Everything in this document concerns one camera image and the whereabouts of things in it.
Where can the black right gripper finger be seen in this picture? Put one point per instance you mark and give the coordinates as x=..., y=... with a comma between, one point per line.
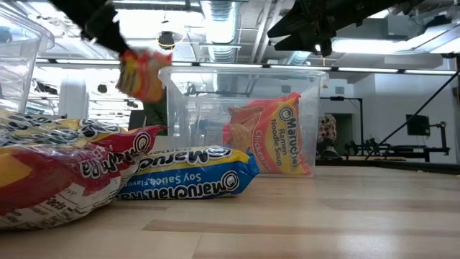
x=302, y=44
x=298, y=25

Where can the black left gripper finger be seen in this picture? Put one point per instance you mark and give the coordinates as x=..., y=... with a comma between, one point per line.
x=115, y=47
x=122, y=45

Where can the orange chicken ramen pack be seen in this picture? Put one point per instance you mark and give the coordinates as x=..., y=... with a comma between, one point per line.
x=143, y=77
x=276, y=140

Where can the blue soy sauce ramen pack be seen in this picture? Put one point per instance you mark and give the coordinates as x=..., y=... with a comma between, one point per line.
x=187, y=180

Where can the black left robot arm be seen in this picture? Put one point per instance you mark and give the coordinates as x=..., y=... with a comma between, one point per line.
x=79, y=7

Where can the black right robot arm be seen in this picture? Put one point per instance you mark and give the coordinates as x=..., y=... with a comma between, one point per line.
x=381, y=7

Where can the bright ceiling light panel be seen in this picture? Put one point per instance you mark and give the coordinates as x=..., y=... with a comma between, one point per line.
x=381, y=46

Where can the black beam with light strips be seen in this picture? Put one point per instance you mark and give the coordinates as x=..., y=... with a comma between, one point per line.
x=196, y=64

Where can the clear plastic bin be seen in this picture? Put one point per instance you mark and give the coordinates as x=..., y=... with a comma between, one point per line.
x=187, y=90
x=212, y=108
x=21, y=54

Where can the floral patterned cloth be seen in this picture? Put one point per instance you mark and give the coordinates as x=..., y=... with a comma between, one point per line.
x=327, y=127

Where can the thin black diagonal rod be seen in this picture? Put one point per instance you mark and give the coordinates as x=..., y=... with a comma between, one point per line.
x=442, y=86

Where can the black monitor on stand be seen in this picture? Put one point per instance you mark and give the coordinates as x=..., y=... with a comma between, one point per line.
x=417, y=125

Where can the black overhead camera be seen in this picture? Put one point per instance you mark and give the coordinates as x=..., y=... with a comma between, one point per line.
x=167, y=40

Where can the black rack frame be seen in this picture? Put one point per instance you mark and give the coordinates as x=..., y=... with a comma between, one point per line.
x=341, y=98

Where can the silver ceiling duct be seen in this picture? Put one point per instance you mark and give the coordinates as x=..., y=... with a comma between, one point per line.
x=219, y=32

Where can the black metal table frame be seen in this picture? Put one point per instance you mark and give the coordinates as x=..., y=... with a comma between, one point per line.
x=431, y=167

